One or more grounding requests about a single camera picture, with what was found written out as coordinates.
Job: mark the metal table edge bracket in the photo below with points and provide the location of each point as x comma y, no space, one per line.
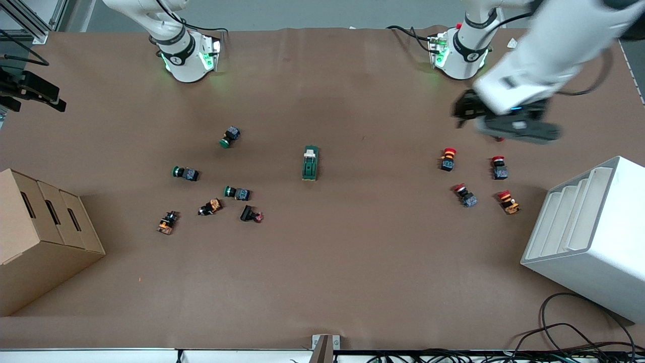
325,348

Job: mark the white stepped rack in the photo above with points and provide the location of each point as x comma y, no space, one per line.
599,262

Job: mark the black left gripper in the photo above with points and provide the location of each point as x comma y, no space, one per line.
466,106

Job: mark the white paper scrap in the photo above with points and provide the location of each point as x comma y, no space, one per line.
512,44

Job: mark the green load switch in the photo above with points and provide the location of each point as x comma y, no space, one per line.
310,166

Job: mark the green push button switch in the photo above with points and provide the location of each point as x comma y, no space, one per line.
230,137
238,193
186,174

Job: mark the black orange selector switch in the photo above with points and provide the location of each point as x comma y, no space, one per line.
167,223
210,207

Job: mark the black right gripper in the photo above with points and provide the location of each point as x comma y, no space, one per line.
31,85

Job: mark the black switch with red tip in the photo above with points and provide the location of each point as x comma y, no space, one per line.
249,214

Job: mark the aluminium frame profile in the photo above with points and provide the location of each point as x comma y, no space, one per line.
30,22

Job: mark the brown cardboard box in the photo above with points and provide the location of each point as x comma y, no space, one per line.
35,252

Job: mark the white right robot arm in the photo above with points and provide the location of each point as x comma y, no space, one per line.
184,63

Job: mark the brown paper table cover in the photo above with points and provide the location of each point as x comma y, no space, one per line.
352,262

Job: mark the white table edge rail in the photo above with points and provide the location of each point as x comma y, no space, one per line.
101,356

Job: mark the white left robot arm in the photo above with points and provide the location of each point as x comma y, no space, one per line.
463,55

